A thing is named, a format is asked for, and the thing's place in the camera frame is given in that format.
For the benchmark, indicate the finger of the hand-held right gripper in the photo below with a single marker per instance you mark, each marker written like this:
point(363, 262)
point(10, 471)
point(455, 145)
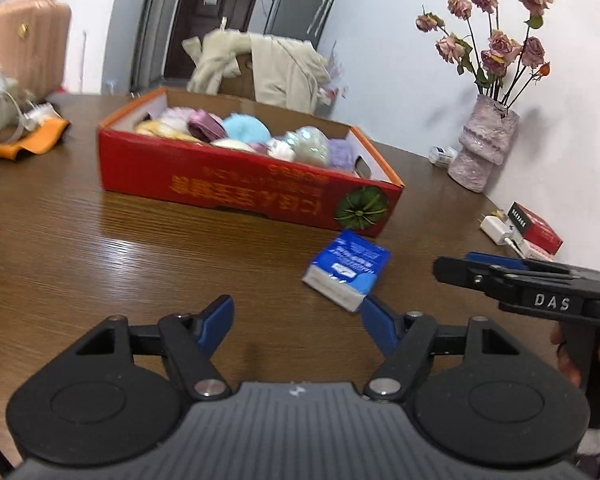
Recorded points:
point(462, 272)
point(500, 260)

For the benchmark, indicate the cream plush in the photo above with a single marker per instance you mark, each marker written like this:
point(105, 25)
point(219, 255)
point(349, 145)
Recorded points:
point(232, 145)

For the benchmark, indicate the red cigarette box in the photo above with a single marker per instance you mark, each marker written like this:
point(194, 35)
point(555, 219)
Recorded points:
point(537, 227)

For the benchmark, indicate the grey cabinet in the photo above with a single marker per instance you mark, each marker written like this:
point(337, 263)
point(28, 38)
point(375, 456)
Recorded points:
point(300, 5)

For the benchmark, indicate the clear plastic bag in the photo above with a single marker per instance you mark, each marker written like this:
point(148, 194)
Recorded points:
point(0, 105)

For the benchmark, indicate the pink plastic bag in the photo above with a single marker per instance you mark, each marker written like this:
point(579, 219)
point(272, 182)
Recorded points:
point(332, 85)

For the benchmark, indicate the brown cardboard box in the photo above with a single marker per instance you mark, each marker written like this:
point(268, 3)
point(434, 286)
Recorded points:
point(240, 80)

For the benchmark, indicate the white umbrella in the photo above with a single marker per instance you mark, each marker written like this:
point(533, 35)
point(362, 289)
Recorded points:
point(324, 5)

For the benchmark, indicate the white charger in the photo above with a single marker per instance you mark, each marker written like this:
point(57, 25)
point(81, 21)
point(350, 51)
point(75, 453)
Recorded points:
point(500, 230)

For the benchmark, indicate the purple towel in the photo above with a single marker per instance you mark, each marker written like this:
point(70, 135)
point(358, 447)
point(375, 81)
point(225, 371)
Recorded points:
point(342, 152)

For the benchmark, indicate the pearly white plush ball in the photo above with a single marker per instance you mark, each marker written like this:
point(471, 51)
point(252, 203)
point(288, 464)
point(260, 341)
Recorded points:
point(307, 144)

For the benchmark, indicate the pink textured vase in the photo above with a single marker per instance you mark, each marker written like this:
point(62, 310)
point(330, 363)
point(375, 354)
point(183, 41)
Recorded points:
point(485, 145)

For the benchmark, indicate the beige jacket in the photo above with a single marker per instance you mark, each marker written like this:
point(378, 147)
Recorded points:
point(275, 70)

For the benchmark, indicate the blue tissue pack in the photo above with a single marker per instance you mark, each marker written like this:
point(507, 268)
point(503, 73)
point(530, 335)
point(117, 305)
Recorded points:
point(350, 270)

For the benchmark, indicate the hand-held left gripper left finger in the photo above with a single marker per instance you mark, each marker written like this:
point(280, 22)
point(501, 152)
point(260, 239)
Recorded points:
point(215, 319)

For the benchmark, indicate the small white plush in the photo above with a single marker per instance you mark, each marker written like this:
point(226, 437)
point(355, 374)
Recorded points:
point(280, 151)

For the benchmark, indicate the dried pink roses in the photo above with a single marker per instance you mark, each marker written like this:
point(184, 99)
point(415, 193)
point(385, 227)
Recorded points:
point(500, 45)

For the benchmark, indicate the yellow plush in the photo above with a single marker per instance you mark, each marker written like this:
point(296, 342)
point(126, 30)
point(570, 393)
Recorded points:
point(152, 127)

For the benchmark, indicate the red cardboard box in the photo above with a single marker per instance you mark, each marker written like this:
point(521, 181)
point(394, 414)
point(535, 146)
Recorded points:
point(230, 185)

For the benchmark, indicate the white carton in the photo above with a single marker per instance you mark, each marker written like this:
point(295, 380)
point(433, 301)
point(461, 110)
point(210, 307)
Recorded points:
point(537, 251)

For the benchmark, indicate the pink satin plush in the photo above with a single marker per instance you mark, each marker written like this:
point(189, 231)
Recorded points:
point(206, 125)

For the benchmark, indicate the dark wooden door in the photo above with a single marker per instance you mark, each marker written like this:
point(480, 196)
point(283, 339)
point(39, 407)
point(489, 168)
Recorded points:
point(212, 20)

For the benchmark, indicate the small white labelled bottle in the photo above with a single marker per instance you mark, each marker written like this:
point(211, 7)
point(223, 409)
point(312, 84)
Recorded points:
point(442, 155)

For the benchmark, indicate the blue fluffy plush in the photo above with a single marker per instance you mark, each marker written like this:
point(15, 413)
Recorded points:
point(246, 129)

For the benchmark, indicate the person's right hand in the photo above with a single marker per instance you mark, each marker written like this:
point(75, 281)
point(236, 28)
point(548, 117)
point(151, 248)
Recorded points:
point(567, 360)

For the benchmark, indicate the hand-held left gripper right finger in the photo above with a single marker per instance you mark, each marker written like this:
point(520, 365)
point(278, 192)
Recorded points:
point(380, 324)

